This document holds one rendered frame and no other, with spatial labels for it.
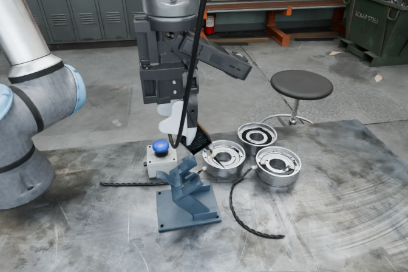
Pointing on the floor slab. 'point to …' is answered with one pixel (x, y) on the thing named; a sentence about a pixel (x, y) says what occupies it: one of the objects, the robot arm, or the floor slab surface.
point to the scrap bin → (376, 25)
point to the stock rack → (271, 3)
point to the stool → (299, 90)
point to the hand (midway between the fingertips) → (190, 132)
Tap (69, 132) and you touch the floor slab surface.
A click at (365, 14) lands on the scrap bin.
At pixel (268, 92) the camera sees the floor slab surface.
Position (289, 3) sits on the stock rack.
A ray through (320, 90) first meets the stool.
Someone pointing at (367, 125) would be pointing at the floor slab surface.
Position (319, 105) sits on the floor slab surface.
